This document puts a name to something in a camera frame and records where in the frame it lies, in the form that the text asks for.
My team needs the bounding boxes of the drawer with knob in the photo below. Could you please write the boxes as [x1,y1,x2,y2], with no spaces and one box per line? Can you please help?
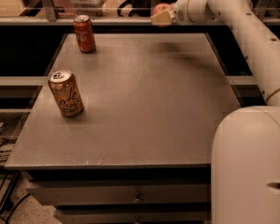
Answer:
[26,180,211,206]
[54,203,211,224]

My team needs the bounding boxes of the grey drawer cabinet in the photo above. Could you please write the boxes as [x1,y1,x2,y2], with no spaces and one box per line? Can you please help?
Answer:
[5,32,256,224]

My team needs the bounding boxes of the upper drawer with knob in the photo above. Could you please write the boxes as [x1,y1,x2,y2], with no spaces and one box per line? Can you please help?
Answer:
[26,180,211,206]

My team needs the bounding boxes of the red apple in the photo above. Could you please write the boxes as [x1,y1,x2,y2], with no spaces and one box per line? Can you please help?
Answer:
[153,3,173,15]

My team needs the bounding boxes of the lower drawer with knob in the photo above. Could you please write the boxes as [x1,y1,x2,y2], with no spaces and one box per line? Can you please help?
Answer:
[54,203,211,224]

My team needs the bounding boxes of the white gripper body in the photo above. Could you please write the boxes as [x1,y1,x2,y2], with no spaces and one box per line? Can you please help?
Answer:
[173,0,215,25]

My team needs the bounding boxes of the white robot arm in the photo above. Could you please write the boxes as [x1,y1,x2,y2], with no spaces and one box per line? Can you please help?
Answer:
[151,0,280,224]

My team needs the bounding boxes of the black cables on left floor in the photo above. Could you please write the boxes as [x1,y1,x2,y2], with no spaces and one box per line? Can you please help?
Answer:
[0,115,32,224]

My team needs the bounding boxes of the grey metal railing shelf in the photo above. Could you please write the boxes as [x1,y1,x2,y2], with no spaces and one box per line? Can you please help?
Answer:
[0,0,280,27]

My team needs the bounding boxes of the orange LaCroix can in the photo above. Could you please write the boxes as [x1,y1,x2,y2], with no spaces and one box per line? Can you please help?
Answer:
[48,68,84,118]

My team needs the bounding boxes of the grey side bench rail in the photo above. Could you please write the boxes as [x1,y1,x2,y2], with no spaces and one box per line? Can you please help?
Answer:
[0,77,47,121]

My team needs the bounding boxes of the red cola can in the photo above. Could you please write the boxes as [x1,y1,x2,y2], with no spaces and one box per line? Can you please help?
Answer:
[74,15,96,53]

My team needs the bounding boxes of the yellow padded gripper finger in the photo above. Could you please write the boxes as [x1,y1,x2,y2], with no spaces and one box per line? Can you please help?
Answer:
[150,10,175,27]

